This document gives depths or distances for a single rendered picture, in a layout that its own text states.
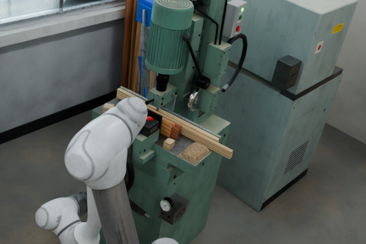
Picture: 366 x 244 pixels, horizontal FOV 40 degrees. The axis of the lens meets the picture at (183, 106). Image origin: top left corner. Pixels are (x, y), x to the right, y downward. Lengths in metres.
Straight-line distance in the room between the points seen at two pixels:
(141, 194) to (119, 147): 1.07
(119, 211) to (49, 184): 1.88
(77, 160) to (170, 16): 0.91
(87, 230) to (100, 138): 0.54
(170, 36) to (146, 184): 0.74
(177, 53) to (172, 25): 0.14
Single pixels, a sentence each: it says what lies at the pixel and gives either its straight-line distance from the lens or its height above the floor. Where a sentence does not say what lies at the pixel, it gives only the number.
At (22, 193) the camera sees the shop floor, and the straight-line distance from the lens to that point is 3.32.
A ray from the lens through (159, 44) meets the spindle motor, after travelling 2.15.
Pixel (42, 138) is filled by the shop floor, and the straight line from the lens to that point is 3.77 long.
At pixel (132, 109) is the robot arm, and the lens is 1.49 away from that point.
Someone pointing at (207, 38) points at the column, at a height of 1.32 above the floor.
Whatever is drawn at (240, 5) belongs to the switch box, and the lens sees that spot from 2.34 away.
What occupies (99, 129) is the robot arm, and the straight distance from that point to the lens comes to 1.41.
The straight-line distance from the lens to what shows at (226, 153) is 2.26.
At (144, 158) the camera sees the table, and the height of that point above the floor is 0.87.
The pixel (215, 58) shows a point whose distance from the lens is 2.32.
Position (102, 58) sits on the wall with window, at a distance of 3.93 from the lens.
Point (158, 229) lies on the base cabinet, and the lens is 2.54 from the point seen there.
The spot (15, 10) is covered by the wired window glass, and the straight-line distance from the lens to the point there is 3.40.
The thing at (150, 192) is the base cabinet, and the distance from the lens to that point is 2.43.
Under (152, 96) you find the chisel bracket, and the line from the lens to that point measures 2.31.
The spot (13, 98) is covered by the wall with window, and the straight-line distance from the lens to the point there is 3.59.
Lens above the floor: 2.24
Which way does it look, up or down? 32 degrees down
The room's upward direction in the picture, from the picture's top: 10 degrees clockwise
